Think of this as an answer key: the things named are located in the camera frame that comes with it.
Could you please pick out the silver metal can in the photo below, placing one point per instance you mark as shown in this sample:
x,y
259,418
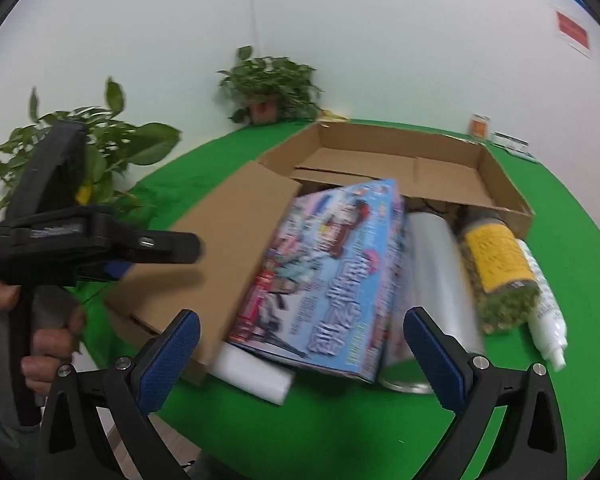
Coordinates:
x,y
432,270

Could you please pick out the colourful cartoon toy box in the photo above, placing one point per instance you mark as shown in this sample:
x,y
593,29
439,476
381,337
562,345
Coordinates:
x,y
325,280

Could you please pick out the flat white-green packet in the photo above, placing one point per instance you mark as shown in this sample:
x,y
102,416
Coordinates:
x,y
510,139

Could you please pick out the small jar with orange label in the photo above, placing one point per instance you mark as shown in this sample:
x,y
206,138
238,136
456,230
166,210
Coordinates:
x,y
479,126

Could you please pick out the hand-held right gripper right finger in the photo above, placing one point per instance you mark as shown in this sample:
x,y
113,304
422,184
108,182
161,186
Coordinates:
x,y
434,355

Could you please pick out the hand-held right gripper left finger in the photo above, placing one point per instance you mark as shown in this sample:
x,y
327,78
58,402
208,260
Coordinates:
x,y
169,355

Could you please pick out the red wall sign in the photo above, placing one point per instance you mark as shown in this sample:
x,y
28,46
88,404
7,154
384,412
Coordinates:
x,y
572,30

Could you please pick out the cardboard box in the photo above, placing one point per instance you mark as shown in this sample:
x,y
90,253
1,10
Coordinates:
x,y
215,230

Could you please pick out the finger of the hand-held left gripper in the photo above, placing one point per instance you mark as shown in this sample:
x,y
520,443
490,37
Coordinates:
x,y
115,269

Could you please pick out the small plant in orange pot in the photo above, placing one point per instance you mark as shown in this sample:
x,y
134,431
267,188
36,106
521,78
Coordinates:
x,y
267,82

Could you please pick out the person's left hand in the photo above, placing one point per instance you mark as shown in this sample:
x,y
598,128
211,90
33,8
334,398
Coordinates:
x,y
47,355

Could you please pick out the large-leaf potted plant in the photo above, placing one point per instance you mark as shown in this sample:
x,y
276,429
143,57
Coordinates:
x,y
122,145

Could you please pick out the white foam block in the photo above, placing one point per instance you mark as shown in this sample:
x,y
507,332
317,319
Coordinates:
x,y
252,375

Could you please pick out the clear jar with yellow label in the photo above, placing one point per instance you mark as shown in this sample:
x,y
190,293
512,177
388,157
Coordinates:
x,y
497,260

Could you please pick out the white plastic bottle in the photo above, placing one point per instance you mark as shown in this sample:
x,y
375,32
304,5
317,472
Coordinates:
x,y
545,310

